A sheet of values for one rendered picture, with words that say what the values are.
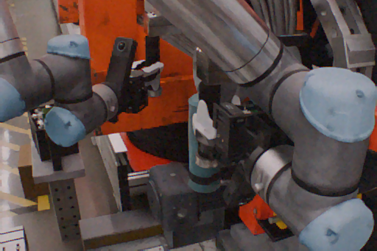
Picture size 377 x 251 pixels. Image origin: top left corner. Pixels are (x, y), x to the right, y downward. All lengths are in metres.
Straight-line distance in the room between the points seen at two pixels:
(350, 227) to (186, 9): 0.27
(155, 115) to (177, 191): 0.26
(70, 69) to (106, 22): 0.54
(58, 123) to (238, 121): 0.32
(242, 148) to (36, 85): 0.32
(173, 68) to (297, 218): 0.96
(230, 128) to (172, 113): 0.82
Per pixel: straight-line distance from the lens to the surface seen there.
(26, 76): 0.63
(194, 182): 1.09
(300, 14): 0.95
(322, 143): 0.38
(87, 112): 0.73
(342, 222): 0.41
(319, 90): 0.37
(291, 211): 0.44
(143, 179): 1.56
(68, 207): 1.61
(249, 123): 0.55
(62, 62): 0.68
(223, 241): 1.41
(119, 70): 0.84
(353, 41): 0.69
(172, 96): 1.33
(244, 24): 0.43
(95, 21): 1.20
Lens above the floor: 1.13
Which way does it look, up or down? 24 degrees down
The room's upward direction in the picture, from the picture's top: straight up
